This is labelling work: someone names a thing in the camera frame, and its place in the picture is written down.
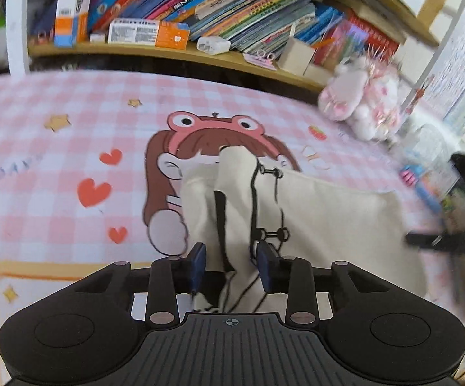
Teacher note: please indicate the tall white orange carton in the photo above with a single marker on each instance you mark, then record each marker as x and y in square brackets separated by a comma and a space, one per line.
[73, 8]

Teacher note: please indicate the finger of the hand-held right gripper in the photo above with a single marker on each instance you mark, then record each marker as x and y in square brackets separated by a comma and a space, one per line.
[449, 240]

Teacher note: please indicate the pink scissors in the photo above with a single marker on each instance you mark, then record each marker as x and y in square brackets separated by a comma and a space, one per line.
[39, 40]
[258, 57]

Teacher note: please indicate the pink hand toy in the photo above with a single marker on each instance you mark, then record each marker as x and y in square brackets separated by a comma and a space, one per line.
[408, 177]

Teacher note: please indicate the wall poster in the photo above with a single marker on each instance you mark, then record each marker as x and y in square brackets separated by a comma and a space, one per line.
[457, 68]

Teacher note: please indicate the row of colourful books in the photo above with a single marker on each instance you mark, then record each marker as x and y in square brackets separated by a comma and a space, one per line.
[224, 4]

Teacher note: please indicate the dark blurred object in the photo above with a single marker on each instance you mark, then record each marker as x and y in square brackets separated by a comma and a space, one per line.
[463, 173]

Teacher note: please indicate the white and wooden bookshelf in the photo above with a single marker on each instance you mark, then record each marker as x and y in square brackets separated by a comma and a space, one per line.
[136, 53]

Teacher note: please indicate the pink white plush bunny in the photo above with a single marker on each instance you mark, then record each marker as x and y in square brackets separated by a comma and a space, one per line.
[357, 96]

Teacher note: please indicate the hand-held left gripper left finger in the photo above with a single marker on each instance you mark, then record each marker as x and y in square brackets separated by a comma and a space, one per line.
[197, 267]

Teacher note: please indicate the beige paper boxes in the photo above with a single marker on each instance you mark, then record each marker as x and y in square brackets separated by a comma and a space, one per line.
[297, 56]

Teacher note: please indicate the long white orange carton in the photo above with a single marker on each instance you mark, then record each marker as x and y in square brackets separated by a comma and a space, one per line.
[144, 32]

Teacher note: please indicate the pink checked cartoon desk mat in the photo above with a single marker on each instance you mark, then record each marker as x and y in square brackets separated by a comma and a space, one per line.
[55, 136]

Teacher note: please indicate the cream T-shirt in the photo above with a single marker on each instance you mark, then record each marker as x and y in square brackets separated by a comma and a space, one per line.
[329, 217]

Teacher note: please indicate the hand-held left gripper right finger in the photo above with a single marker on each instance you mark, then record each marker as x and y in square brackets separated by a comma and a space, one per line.
[265, 267]

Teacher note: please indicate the small white box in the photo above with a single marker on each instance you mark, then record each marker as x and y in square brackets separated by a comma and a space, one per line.
[213, 45]

